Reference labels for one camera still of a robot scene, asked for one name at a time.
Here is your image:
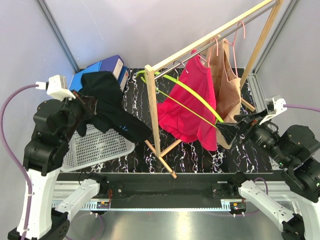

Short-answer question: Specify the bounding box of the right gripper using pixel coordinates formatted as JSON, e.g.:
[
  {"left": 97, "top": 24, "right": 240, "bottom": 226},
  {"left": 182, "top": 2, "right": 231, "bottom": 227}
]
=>
[{"left": 214, "top": 106, "right": 291, "bottom": 166}]

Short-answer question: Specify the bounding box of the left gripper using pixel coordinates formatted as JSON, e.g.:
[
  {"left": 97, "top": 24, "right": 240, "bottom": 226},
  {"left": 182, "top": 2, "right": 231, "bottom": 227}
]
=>
[{"left": 59, "top": 88, "right": 98, "bottom": 143}]

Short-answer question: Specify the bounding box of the black t shirt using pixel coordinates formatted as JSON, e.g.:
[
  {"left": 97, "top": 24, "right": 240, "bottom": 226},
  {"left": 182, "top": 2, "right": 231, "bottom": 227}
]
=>
[{"left": 77, "top": 71, "right": 152, "bottom": 143}]

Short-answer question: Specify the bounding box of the red t shirt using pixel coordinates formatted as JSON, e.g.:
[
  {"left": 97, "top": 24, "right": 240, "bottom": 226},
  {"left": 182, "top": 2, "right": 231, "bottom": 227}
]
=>
[{"left": 157, "top": 55, "right": 217, "bottom": 151}]

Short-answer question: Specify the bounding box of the neon yellow hanger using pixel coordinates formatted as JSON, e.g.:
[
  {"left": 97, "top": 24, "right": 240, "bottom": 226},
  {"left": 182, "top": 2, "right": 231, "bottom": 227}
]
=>
[{"left": 136, "top": 59, "right": 225, "bottom": 127}]

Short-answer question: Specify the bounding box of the pink wire hanger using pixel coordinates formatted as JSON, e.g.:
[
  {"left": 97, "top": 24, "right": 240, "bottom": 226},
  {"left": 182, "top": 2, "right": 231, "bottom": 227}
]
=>
[
  {"left": 226, "top": 21, "right": 246, "bottom": 78},
  {"left": 191, "top": 54, "right": 210, "bottom": 68}
]

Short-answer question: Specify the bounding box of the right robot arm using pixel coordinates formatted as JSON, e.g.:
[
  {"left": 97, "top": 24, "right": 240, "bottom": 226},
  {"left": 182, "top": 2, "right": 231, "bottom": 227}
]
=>
[{"left": 215, "top": 110, "right": 320, "bottom": 240}]

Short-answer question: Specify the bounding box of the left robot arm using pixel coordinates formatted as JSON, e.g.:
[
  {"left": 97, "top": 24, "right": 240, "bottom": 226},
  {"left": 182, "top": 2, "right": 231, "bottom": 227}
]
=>
[{"left": 7, "top": 95, "right": 108, "bottom": 240}]

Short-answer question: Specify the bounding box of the light blue binder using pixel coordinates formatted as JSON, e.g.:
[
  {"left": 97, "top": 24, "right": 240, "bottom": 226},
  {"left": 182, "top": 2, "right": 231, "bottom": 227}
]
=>
[{"left": 69, "top": 61, "right": 102, "bottom": 91}]

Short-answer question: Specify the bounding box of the beige top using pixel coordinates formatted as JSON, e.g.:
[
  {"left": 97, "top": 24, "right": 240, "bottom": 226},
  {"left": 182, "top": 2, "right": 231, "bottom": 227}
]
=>
[{"left": 205, "top": 34, "right": 243, "bottom": 150}]

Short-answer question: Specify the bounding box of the white plastic basket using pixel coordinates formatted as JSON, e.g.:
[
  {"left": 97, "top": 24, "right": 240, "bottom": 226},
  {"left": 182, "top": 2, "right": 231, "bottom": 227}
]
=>
[{"left": 61, "top": 124, "right": 135, "bottom": 172}]

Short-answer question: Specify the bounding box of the dark blue binder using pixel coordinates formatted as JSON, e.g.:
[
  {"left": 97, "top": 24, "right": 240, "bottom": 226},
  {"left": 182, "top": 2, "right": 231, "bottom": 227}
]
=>
[
  {"left": 99, "top": 55, "right": 124, "bottom": 79},
  {"left": 118, "top": 66, "right": 129, "bottom": 92}
]

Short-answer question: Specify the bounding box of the black marble mat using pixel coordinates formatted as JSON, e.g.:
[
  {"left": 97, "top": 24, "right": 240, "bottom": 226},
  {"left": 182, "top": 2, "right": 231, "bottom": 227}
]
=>
[{"left": 75, "top": 68, "right": 273, "bottom": 174}]

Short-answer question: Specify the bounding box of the wooden clothes rack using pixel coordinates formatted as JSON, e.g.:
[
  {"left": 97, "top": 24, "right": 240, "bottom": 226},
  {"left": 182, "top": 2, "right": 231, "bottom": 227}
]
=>
[{"left": 144, "top": 0, "right": 283, "bottom": 179}]

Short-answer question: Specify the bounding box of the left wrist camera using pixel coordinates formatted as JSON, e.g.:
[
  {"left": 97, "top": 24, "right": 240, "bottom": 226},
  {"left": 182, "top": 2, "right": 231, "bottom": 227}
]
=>
[{"left": 35, "top": 74, "right": 76, "bottom": 102}]

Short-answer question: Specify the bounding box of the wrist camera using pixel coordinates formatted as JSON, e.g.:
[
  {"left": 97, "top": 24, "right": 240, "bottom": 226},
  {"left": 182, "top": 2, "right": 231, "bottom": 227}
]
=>
[
  {"left": 260, "top": 95, "right": 288, "bottom": 125},
  {"left": 35, "top": 74, "right": 76, "bottom": 102}
]

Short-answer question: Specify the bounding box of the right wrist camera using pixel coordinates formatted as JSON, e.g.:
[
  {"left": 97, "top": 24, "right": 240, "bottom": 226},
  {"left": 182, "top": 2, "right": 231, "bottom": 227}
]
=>
[{"left": 260, "top": 95, "right": 288, "bottom": 125}]

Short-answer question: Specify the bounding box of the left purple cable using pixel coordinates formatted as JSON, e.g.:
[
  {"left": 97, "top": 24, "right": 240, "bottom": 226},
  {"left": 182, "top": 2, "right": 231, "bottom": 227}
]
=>
[{"left": 0, "top": 84, "right": 105, "bottom": 240}]

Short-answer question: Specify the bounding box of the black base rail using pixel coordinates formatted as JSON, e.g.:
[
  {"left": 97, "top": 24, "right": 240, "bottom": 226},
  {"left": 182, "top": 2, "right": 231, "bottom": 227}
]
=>
[{"left": 59, "top": 171, "right": 253, "bottom": 210}]

